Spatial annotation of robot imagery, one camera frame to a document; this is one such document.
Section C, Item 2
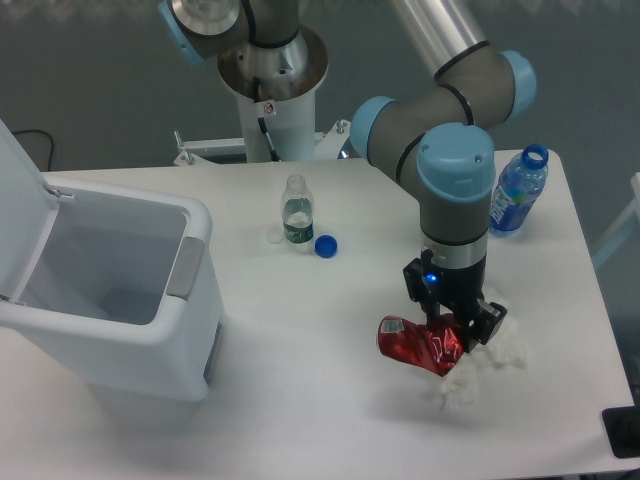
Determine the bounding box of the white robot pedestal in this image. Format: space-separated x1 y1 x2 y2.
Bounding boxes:
236 92 316 162

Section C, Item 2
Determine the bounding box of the blue plastic bottle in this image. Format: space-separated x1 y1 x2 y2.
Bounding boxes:
490 144 549 237

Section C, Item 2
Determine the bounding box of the white trash can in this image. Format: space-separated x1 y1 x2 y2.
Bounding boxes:
1 129 223 401

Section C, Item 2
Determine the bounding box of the clear plastic bottle green label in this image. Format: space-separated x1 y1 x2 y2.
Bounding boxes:
281 174 314 253

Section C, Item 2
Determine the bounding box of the black device at table edge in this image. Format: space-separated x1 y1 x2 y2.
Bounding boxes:
601 406 639 459

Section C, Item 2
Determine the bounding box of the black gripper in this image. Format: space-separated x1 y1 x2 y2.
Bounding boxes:
403 249 507 353

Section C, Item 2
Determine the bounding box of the black cable on floor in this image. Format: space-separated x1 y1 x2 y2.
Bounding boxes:
10 128 55 171

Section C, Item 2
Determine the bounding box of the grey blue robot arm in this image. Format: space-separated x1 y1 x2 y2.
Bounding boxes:
159 1 537 351

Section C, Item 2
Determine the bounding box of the crumpled white tissue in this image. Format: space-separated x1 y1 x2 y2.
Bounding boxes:
429 313 528 411

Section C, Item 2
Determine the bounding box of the blue bottle cap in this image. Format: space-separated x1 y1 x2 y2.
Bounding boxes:
314 234 338 259

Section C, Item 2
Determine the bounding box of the white metal frame bracket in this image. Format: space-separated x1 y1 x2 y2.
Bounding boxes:
173 119 359 166

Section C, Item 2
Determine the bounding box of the crushed red can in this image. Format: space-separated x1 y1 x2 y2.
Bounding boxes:
377 313 464 377

